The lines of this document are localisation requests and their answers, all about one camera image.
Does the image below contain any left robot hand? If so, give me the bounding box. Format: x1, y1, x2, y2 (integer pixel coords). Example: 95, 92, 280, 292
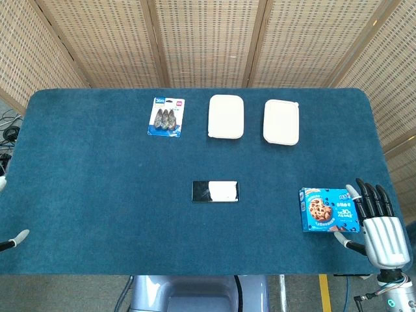
0, 175, 31, 253

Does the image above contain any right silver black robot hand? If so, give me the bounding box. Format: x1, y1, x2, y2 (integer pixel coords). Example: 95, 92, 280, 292
332, 177, 411, 269

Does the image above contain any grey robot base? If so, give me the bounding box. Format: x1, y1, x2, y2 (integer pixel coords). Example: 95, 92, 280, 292
128, 275, 269, 312

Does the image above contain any black smartphone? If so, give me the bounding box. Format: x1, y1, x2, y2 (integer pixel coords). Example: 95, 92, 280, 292
191, 180, 241, 203

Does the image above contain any blue cookie box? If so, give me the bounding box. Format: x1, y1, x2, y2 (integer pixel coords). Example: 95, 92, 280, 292
298, 187, 361, 233

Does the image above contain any blue carpet table cover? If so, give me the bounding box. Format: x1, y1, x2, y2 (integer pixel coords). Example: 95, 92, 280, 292
0, 87, 409, 277

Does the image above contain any white lidded container with tab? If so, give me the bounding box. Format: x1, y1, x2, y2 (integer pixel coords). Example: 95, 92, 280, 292
263, 99, 300, 148

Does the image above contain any blue clip blister pack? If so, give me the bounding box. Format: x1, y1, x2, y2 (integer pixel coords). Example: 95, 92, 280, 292
147, 97, 186, 138

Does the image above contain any white rounded lidded container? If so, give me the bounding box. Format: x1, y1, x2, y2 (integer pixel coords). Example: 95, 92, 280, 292
207, 94, 245, 140

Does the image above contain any woven bamboo folding screen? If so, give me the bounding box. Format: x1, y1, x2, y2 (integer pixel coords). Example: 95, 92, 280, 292
0, 0, 416, 225

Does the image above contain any black cables bundle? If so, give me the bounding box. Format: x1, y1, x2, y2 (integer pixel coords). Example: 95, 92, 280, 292
0, 109, 24, 176

